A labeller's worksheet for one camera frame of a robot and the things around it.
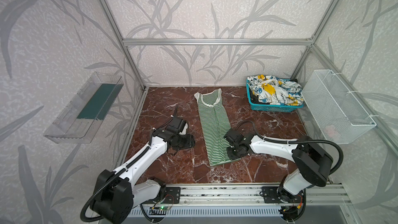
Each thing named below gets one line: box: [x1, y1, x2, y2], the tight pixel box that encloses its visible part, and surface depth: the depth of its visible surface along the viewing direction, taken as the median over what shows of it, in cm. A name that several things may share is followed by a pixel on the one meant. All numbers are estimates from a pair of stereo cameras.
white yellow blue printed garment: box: [247, 74, 304, 107], surface depth 104 cm
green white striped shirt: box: [194, 88, 241, 167], surface depth 101 cm
